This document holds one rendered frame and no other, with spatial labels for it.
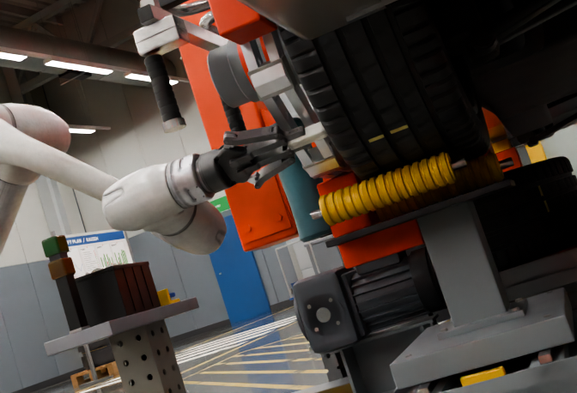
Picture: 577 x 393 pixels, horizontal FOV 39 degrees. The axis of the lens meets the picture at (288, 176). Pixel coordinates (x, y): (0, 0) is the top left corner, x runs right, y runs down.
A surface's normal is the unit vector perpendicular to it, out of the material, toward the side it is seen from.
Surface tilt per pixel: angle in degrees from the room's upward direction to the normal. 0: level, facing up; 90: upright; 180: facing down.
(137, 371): 90
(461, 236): 90
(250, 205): 90
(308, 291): 90
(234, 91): 131
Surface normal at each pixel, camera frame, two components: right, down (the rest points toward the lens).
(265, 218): -0.32, -0.02
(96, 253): 0.85, -0.33
